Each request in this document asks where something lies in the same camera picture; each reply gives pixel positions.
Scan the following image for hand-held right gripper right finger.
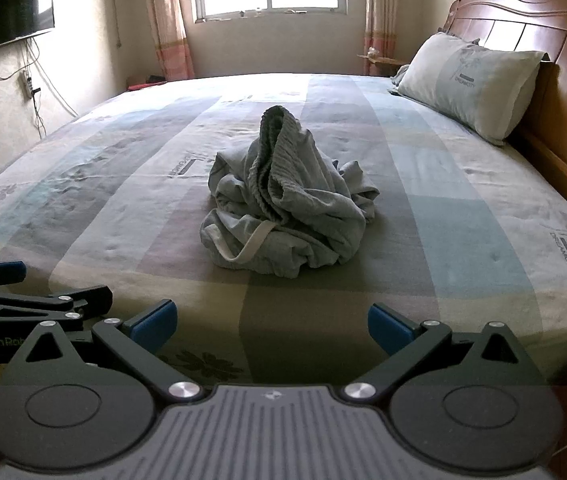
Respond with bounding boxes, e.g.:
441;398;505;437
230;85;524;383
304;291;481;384
341;303;548;405

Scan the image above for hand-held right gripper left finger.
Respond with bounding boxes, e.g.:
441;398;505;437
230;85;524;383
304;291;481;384
7;299;204;406

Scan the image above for light grey pants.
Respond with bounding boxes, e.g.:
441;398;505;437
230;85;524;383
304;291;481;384
199;105;380;280

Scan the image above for bed with striped sheet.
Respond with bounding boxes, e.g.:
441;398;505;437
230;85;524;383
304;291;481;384
0;72;567;391

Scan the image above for red object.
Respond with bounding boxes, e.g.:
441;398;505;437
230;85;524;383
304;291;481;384
128;76;168;92

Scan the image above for pale printed pillow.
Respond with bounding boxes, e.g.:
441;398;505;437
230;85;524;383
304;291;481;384
389;32;549;147

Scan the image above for wooden bedside table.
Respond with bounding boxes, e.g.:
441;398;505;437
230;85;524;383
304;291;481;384
357;52;409;78

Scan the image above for wooden headboard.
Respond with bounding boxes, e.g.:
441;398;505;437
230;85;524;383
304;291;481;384
443;0;567;221

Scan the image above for wall cable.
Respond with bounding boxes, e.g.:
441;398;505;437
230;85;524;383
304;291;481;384
0;40;79;137

